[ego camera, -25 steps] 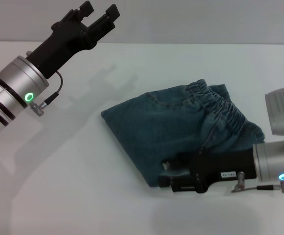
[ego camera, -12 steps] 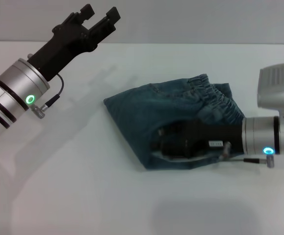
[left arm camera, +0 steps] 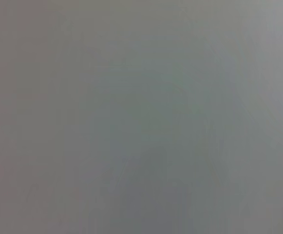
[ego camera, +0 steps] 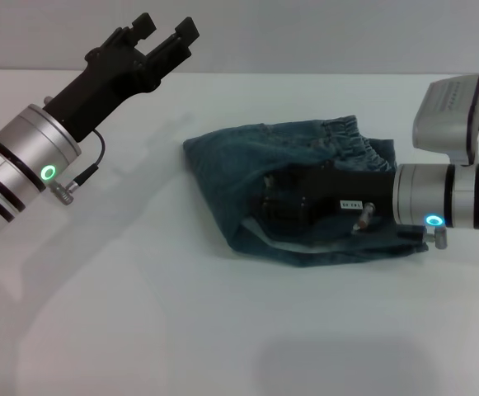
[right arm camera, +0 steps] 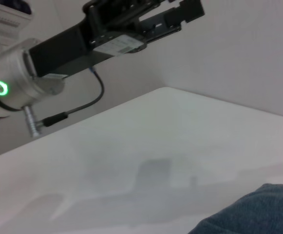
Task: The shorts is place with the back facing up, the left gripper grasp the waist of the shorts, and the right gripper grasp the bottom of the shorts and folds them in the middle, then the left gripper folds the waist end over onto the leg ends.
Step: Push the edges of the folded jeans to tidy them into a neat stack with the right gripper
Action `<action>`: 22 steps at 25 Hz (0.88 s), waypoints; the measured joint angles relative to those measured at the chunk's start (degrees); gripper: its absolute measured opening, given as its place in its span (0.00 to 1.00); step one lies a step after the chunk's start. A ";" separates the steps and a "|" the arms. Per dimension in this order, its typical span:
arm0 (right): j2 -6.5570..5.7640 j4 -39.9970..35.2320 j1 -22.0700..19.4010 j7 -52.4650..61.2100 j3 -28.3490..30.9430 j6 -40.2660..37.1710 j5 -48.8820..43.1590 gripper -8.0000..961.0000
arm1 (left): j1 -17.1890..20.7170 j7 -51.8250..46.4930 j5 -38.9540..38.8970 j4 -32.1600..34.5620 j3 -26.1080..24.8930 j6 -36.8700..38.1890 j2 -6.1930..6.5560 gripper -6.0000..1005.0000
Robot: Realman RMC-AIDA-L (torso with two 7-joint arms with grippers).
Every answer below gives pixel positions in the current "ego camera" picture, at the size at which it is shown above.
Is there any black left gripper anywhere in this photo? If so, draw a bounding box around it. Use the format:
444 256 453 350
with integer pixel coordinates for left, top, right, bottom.
42 12 201 144

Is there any blue denim shorts basketball print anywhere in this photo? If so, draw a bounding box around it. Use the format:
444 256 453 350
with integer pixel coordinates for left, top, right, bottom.
182 115 430 268

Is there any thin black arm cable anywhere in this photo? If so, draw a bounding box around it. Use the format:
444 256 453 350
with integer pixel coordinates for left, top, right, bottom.
50 129 106 205

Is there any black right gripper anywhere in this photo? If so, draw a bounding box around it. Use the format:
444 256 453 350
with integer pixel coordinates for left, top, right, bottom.
258 167 397 233

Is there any silver cable plug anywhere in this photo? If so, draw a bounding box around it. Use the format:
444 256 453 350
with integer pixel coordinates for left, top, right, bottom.
350 200 377 233

